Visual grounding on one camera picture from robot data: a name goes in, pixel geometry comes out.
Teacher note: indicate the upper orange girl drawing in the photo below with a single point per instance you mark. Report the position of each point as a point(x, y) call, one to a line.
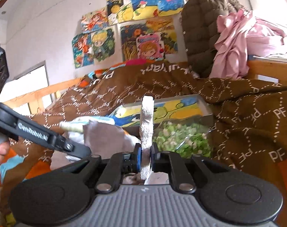
point(94, 21)

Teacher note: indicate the pink cloth pile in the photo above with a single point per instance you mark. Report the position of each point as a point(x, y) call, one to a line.
point(242, 34)

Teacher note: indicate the white textured cloth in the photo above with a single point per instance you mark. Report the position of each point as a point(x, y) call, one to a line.
point(146, 133)

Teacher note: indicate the orange girl drawing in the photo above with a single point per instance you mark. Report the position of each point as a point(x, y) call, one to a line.
point(94, 21)
point(82, 50)

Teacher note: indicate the wooden bed frame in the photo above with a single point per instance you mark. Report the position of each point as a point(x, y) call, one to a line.
point(274, 68)

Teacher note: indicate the pink framed girl drawing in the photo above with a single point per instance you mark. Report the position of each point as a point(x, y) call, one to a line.
point(150, 47)

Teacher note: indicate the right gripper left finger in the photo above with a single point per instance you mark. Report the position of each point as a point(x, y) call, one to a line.
point(117, 167)

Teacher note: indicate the glass jar of green stars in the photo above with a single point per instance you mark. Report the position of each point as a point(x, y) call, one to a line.
point(183, 136)

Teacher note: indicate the yellow-green towel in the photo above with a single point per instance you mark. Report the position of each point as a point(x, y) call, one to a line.
point(73, 126)

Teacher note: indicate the black yellow pineapple drawing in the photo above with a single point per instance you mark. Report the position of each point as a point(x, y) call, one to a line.
point(119, 11)

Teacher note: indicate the brown PF patterned blanket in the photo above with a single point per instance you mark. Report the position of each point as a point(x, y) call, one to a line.
point(248, 117)

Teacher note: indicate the blue sea jellyfish drawing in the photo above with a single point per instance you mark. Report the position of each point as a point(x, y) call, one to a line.
point(147, 9)

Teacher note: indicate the grey tray with cartoon picture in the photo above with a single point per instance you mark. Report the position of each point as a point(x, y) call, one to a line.
point(179, 107)

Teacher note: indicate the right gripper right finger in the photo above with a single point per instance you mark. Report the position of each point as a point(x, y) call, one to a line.
point(173, 164)

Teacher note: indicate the brown quilted jacket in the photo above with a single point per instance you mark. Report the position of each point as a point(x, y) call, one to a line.
point(199, 25)

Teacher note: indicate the blond boy drawing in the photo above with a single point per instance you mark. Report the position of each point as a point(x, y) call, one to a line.
point(103, 44)

